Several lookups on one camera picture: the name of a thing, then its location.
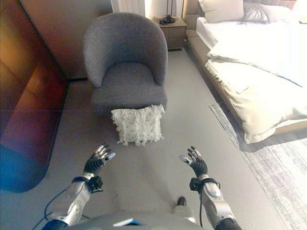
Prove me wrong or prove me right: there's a grey robot torso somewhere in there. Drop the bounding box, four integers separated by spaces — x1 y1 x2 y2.
69 210 204 230

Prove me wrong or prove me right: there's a white bed mattress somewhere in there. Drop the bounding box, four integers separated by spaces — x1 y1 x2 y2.
195 16 307 52

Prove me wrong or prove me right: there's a grey striped rug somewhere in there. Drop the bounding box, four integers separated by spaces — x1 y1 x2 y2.
209 103 307 230

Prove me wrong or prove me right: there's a grey patterned pillow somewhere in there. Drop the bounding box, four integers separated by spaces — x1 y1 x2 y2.
237 2 271 25

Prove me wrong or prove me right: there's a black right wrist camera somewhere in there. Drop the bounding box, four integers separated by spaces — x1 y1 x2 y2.
189 177 204 192

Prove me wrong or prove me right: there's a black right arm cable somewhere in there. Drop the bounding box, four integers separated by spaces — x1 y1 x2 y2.
198 184 204 227

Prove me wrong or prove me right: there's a cream plain pillow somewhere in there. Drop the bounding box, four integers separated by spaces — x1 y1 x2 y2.
198 0 245 23

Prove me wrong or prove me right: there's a grey fabric armchair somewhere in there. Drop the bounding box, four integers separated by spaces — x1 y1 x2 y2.
83 12 168 111

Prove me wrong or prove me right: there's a white curtain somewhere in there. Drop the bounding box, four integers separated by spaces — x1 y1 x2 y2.
111 0 146 18

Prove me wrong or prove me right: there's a black table lamp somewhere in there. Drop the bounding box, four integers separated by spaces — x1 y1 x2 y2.
158 0 176 25

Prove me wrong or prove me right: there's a white plain pillow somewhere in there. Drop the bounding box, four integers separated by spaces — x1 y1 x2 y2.
260 4 300 23

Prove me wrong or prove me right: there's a wooden bedside table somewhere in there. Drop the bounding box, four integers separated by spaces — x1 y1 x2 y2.
153 16 188 51

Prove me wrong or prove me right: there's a white fringed cushion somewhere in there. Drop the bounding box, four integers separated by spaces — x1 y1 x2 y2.
110 103 165 147

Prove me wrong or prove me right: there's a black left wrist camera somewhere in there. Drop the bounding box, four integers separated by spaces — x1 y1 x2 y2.
89 176 104 193

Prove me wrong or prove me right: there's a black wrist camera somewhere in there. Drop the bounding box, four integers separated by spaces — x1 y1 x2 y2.
189 177 204 192
89 176 104 193

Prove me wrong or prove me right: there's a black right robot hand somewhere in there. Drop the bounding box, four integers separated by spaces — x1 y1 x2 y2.
179 146 209 178

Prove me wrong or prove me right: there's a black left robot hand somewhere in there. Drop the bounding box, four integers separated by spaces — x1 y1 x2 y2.
83 142 116 175

